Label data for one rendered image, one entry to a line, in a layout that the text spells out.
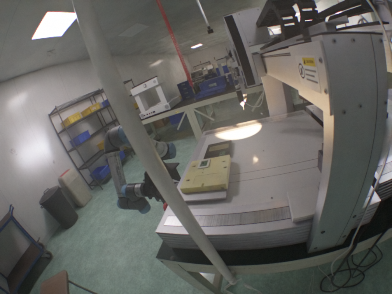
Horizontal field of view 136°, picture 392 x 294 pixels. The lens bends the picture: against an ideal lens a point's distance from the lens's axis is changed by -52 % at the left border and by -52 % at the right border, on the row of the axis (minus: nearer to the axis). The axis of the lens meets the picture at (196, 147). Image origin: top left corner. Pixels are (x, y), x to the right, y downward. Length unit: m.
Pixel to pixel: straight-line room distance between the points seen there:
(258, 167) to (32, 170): 3.30
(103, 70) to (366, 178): 0.41
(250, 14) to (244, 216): 0.71
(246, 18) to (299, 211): 0.67
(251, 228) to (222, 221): 0.08
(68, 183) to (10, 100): 1.91
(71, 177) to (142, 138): 3.02
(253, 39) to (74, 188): 3.16
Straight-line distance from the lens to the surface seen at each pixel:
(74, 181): 3.21
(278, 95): 0.98
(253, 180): 0.54
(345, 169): 0.29
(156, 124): 5.53
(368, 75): 0.25
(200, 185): 0.53
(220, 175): 0.54
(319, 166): 0.46
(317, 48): 0.22
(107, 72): 0.20
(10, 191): 3.30
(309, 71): 0.26
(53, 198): 2.88
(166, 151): 1.14
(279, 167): 0.58
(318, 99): 0.25
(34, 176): 3.36
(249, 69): 0.70
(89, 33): 0.22
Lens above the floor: 1.21
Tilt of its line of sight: 24 degrees down
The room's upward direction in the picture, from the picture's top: 22 degrees counter-clockwise
